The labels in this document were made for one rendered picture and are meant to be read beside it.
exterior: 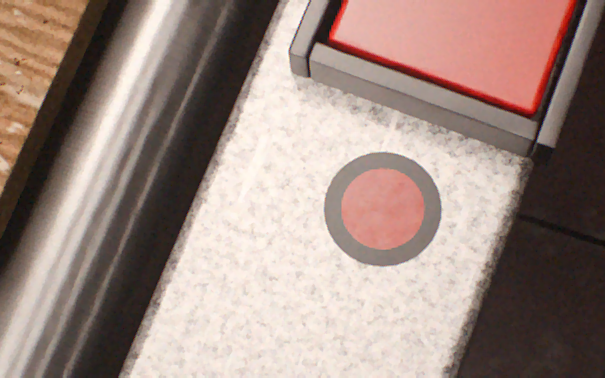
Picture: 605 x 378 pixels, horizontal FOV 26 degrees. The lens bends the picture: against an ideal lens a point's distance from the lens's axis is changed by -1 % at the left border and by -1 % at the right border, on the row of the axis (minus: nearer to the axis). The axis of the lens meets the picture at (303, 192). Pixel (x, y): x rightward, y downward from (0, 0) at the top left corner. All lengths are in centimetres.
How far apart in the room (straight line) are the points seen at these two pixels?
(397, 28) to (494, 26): 3
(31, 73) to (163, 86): 4
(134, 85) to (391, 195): 8
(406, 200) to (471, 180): 2
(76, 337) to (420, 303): 9
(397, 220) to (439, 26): 5
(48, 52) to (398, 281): 11
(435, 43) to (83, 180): 10
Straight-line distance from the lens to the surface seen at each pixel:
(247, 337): 36
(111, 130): 37
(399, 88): 35
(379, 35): 36
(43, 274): 36
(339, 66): 36
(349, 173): 36
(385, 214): 36
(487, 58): 36
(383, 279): 36
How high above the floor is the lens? 127
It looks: 75 degrees down
